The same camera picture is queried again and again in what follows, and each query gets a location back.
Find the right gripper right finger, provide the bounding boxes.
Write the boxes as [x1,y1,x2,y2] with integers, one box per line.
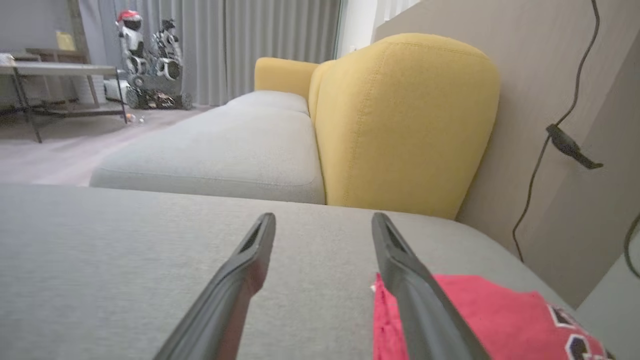
[371,212,493,360]

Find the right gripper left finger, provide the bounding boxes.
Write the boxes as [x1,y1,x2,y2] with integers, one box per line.
[152,212,277,360]

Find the red shirt with white sleeves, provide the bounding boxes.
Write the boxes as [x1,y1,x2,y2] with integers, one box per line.
[371,272,616,360]

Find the large grey sofa chaise cushion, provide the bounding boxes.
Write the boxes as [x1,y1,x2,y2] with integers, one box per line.
[0,182,576,360]

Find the grey sofa seat cushion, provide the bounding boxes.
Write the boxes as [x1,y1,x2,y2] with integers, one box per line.
[89,90,327,205]

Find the yellow sofa backrest cushion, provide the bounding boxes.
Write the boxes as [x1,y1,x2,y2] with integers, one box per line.
[307,32,502,221]

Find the yellow sofa armrest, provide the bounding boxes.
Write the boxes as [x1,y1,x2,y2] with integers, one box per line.
[253,56,321,101]

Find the white box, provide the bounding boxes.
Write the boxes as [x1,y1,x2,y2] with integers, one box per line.
[103,79,132,103]

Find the grey curtain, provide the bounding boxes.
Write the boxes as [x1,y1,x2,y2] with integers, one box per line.
[77,0,343,107]

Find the white robot with black head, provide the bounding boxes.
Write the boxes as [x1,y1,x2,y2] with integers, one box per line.
[150,18,194,111]

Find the white robot with red hat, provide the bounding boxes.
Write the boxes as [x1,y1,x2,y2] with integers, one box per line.
[115,9,151,108]

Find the grey table with black legs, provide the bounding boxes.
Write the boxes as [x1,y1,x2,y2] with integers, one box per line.
[0,61,130,144]

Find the brown wooden shelf unit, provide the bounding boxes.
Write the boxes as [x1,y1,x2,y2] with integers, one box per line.
[25,47,103,107]

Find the small yellow sign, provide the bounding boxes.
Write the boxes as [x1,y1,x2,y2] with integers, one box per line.
[55,31,77,52]

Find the thin black cable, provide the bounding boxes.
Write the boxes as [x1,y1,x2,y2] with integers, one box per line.
[623,214,640,279]

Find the black cable with inline switch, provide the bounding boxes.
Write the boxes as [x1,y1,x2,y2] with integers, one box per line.
[512,0,604,264]

